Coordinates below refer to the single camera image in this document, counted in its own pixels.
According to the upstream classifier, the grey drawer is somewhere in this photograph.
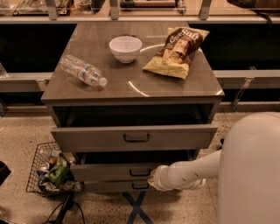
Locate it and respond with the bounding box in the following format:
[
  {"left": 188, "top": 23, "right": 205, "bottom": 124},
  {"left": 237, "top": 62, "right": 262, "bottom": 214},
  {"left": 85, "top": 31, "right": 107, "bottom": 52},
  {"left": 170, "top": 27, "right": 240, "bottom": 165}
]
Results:
[
  {"left": 84, "top": 180, "right": 151, "bottom": 193},
  {"left": 71, "top": 163, "right": 160, "bottom": 182},
  {"left": 52, "top": 124, "right": 217, "bottom": 152}
]

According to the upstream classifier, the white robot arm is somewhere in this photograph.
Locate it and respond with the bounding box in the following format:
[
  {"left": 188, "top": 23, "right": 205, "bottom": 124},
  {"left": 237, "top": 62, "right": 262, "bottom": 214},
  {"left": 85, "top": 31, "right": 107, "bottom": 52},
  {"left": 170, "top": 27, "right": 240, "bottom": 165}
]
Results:
[{"left": 148, "top": 112, "right": 280, "bottom": 224}]

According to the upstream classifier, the grey bottom drawer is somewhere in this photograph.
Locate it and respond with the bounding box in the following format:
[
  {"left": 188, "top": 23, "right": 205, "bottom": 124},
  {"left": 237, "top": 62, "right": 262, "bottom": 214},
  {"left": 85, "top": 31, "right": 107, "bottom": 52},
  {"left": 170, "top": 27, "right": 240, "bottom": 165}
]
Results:
[{"left": 84, "top": 180, "right": 151, "bottom": 193}]

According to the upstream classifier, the grey top drawer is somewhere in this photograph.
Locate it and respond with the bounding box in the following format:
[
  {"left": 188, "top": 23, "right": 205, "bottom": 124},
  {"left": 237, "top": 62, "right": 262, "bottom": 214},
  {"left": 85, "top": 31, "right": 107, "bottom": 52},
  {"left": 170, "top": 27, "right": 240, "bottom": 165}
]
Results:
[{"left": 52, "top": 124, "right": 217, "bottom": 152}]

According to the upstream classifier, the grey drawer cabinet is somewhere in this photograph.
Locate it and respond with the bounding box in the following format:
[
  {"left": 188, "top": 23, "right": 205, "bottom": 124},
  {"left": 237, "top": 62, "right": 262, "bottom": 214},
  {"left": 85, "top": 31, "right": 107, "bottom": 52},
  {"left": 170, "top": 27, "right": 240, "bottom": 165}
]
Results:
[{"left": 40, "top": 20, "right": 226, "bottom": 194}]

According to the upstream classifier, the blue tape cross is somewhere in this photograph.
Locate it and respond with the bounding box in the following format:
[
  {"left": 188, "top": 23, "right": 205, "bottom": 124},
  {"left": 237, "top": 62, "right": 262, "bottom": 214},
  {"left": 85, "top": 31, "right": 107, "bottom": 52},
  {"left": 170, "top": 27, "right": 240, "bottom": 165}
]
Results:
[{"left": 122, "top": 191, "right": 154, "bottom": 224}]

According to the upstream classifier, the green snack packet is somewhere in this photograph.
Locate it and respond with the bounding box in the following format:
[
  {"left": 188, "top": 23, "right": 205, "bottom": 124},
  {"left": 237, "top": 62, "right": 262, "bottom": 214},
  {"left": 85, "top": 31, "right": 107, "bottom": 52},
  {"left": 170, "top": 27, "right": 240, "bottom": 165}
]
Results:
[{"left": 49, "top": 164, "right": 68, "bottom": 186}]

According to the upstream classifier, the yellow brown chip bag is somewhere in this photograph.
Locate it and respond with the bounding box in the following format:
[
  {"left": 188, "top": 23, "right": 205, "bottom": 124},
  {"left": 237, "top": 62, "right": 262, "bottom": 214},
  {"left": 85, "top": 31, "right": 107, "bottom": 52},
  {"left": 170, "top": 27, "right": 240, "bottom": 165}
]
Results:
[{"left": 143, "top": 27, "right": 209, "bottom": 80}]

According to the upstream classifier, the clear plastic water bottle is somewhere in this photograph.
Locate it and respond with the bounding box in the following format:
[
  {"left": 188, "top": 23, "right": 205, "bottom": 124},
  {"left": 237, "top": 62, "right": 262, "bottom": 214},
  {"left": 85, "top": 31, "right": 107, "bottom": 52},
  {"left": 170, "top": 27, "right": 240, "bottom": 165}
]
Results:
[{"left": 59, "top": 55, "right": 108, "bottom": 87}]

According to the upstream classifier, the white ceramic bowl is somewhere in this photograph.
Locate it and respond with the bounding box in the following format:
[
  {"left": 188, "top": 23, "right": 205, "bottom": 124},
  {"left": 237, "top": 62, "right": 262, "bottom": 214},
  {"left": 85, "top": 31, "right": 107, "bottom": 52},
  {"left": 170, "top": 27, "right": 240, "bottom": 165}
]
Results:
[{"left": 109, "top": 36, "right": 142, "bottom": 63}]

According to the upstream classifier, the black object at left edge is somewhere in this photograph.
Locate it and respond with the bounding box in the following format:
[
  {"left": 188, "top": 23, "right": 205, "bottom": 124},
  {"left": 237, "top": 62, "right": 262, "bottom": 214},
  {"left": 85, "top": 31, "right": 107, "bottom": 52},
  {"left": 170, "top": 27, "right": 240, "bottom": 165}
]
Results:
[{"left": 0, "top": 161, "right": 11, "bottom": 185}]

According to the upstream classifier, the black cable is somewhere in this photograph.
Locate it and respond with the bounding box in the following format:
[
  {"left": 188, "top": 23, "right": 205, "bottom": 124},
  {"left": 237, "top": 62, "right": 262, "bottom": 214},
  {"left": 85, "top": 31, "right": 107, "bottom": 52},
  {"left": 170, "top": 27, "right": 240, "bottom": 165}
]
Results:
[{"left": 43, "top": 193, "right": 86, "bottom": 224}]

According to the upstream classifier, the black wire basket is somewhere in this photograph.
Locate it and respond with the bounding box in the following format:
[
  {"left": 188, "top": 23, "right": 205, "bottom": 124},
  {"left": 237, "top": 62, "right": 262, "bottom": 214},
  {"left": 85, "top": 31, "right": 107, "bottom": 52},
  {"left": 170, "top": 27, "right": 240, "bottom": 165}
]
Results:
[{"left": 26, "top": 142, "right": 84, "bottom": 197}]

